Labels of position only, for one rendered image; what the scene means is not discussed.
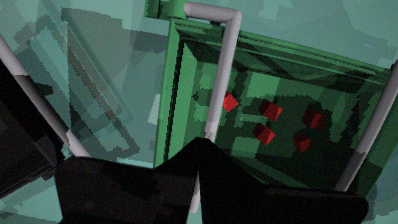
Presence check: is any green plastic tray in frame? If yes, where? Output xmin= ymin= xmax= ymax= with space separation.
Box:
xmin=144 ymin=0 xmax=398 ymax=199

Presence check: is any black plastic tray with grey wire bar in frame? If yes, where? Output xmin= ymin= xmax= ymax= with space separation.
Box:
xmin=0 ymin=34 xmax=92 ymax=199

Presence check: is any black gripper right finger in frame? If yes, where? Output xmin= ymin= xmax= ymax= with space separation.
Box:
xmin=199 ymin=138 xmax=369 ymax=224

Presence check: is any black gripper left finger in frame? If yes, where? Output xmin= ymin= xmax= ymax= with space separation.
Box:
xmin=54 ymin=137 xmax=204 ymax=224

